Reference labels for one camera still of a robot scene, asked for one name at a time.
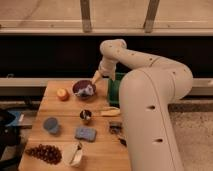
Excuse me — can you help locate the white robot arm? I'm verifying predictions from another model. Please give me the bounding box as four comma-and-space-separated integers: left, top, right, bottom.
93, 39, 193, 171

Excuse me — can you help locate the small metal cup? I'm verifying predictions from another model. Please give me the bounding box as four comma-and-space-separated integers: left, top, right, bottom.
80, 110, 92, 125

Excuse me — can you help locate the green plastic tray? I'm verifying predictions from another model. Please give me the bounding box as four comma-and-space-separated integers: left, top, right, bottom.
107, 73, 125, 107

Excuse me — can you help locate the purple bowl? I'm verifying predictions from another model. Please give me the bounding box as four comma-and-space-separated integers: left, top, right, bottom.
72, 80, 96, 97

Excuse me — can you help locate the orange apple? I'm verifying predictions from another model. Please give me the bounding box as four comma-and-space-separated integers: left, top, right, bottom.
56, 88, 69, 101

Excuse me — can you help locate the small dark metal box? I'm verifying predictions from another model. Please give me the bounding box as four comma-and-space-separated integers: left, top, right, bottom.
109, 121, 122, 134

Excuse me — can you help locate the blue sponge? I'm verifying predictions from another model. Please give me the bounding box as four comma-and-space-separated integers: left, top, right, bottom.
75, 126, 97, 142

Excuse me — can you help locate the bunch of dark grapes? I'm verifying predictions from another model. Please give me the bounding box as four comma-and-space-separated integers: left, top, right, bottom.
25, 144, 62, 165

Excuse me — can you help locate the dark chair at left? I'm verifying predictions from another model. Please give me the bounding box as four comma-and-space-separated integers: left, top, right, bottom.
0, 108, 21, 171

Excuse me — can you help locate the black handled knife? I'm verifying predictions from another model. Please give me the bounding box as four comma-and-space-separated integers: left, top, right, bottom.
118, 138, 127, 146

